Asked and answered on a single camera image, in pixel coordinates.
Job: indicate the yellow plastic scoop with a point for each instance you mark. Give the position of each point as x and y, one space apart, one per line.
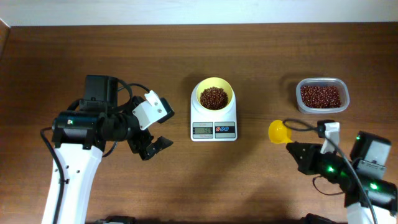
278 133

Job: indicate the clear plastic container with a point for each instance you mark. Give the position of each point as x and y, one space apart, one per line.
341 86

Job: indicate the red beans in bowl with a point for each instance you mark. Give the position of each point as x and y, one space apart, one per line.
214 98

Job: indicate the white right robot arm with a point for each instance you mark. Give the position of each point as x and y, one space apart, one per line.
368 156

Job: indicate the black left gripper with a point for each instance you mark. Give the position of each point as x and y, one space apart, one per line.
142 143

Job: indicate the white digital kitchen scale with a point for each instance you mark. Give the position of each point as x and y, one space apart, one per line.
212 125

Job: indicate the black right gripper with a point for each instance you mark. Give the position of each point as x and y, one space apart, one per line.
313 158

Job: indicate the yellow plastic bowl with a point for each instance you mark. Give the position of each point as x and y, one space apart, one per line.
217 82

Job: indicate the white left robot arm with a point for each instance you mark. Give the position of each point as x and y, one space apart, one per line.
108 111

